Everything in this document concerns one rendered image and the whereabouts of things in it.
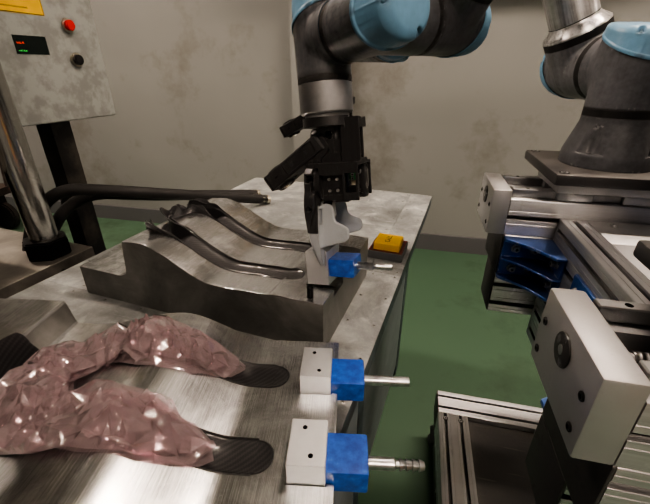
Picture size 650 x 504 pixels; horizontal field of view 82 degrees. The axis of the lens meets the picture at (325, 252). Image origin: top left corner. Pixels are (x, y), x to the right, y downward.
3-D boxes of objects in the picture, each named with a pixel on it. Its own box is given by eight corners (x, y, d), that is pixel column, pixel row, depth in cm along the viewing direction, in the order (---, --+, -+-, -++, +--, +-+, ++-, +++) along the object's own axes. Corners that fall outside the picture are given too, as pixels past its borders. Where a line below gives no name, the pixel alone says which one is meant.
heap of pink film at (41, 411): (251, 353, 50) (245, 304, 46) (204, 487, 34) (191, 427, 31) (64, 345, 51) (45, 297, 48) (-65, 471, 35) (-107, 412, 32)
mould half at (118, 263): (366, 275, 80) (369, 216, 74) (323, 353, 59) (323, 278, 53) (177, 241, 96) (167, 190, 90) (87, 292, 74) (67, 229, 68)
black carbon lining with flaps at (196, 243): (330, 254, 74) (330, 208, 70) (296, 295, 61) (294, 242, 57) (186, 230, 85) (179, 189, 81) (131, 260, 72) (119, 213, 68)
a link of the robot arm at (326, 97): (288, 85, 50) (312, 91, 57) (292, 121, 51) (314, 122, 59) (341, 77, 47) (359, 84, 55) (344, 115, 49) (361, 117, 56)
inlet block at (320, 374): (404, 382, 49) (408, 350, 47) (409, 414, 45) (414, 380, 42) (305, 378, 50) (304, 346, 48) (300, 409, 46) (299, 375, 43)
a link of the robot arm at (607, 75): (612, 111, 61) (643, 13, 55) (563, 103, 73) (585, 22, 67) (685, 111, 61) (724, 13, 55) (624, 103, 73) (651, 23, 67)
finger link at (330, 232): (346, 268, 52) (346, 202, 52) (307, 267, 55) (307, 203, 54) (352, 266, 55) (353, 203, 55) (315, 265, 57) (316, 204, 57)
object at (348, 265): (396, 278, 59) (395, 245, 58) (389, 290, 55) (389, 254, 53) (319, 273, 64) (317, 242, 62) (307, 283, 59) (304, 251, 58)
